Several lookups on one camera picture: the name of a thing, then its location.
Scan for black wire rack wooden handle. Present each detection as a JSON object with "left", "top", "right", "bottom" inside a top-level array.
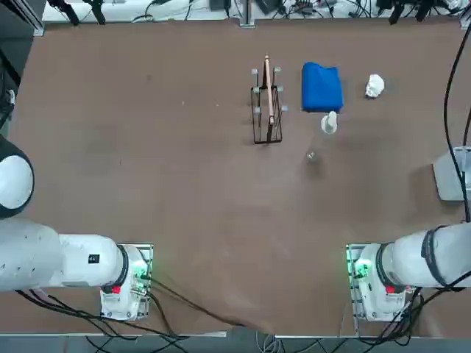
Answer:
[{"left": 250, "top": 54, "right": 290, "bottom": 146}]

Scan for clear bottle with white cap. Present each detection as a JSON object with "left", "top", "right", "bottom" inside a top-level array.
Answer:
[{"left": 305, "top": 110, "right": 339, "bottom": 165}]

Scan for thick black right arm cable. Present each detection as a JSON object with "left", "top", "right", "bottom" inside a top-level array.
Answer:
[{"left": 443, "top": 24, "right": 471, "bottom": 224}]

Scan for black tripod leg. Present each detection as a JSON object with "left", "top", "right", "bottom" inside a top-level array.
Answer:
[
  {"left": 81, "top": 0, "right": 107, "bottom": 25},
  {"left": 46, "top": 0, "right": 80, "bottom": 26},
  {"left": 378, "top": 0, "right": 430, "bottom": 25}
]

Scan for dark cable across table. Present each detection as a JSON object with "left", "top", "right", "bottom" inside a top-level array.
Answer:
[{"left": 146, "top": 276, "right": 275, "bottom": 336}]

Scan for folded blue cloth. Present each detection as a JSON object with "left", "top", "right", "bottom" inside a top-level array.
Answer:
[{"left": 301, "top": 61, "right": 345, "bottom": 113}]

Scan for aluminium post with white bracket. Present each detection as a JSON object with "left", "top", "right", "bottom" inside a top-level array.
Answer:
[{"left": 238, "top": 0, "right": 257, "bottom": 28}]

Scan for white used tissue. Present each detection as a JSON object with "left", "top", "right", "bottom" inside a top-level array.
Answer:
[{"left": 365, "top": 74, "right": 386, "bottom": 99}]

